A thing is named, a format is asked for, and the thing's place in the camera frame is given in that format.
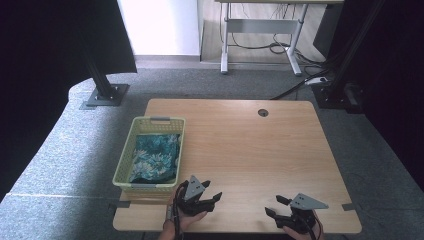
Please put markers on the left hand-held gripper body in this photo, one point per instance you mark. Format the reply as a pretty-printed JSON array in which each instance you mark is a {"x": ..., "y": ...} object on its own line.
[{"x": 193, "y": 203}]

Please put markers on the grey tape patch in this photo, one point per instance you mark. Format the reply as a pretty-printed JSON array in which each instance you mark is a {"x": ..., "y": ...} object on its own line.
[
  {"x": 349, "y": 206},
  {"x": 123, "y": 204}
]

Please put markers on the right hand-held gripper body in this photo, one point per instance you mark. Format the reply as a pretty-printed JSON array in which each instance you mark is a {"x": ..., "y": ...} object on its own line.
[{"x": 300, "y": 218}]

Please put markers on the pale green plastic basket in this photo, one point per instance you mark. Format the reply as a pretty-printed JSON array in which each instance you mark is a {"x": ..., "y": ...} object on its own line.
[{"x": 146, "y": 125}]

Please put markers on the white power plug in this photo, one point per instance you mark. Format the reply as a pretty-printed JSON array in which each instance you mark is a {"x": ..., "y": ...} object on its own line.
[{"x": 316, "y": 80}]

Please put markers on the white-legged desk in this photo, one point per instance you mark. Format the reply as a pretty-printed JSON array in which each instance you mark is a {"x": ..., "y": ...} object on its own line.
[{"x": 261, "y": 26}]

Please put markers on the person's left hand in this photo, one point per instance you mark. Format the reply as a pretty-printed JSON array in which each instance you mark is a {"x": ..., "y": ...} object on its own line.
[{"x": 191, "y": 220}]

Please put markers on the teal floral shirt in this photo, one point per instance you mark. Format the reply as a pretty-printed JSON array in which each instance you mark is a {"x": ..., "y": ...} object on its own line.
[{"x": 155, "y": 160}]

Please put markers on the black curtain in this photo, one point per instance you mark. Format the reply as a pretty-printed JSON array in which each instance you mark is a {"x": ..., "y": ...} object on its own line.
[
  {"x": 400, "y": 66},
  {"x": 43, "y": 66}
]

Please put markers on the person's right hand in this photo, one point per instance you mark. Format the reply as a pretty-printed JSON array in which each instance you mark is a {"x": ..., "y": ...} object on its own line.
[{"x": 296, "y": 235}]

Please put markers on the black metal stand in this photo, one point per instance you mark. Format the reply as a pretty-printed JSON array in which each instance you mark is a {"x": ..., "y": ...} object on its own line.
[
  {"x": 107, "y": 96},
  {"x": 333, "y": 96}
]

